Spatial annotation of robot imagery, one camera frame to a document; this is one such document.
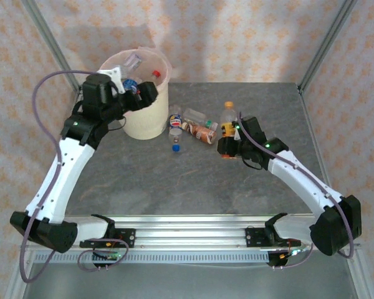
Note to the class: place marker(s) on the red label cola bottle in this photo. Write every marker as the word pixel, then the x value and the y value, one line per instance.
pixel 156 73

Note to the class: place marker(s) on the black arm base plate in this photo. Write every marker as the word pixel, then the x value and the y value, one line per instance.
pixel 129 233
pixel 252 238

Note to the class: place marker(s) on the small circuit board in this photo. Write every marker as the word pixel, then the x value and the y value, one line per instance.
pixel 112 256
pixel 294 253

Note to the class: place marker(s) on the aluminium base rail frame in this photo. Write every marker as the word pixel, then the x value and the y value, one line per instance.
pixel 187 232

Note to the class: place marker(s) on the Pepsi label plastic bottle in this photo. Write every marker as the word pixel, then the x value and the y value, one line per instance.
pixel 176 121

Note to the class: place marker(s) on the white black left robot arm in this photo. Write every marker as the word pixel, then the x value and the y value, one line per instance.
pixel 65 174

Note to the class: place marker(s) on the long clear bottle purple band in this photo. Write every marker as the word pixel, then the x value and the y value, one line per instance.
pixel 134 60

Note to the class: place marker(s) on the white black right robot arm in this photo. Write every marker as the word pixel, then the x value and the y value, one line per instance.
pixel 302 180

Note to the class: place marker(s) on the clear bottle green cap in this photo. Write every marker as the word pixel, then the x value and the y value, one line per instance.
pixel 194 115

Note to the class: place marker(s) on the water bottle dark-blue label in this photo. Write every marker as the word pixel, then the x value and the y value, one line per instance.
pixel 129 84

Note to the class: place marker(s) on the pink plastic bin liner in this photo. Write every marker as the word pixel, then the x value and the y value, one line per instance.
pixel 149 63

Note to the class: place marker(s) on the brown label plastic bottle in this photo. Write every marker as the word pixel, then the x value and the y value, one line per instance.
pixel 202 133

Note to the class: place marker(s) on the orange juice bottle yellow label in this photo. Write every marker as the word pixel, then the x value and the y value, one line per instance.
pixel 228 113

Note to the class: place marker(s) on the aluminium frame post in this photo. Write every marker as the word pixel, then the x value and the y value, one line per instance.
pixel 52 40
pixel 328 40

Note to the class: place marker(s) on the cream plastic bin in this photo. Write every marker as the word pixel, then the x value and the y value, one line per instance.
pixel 146 121

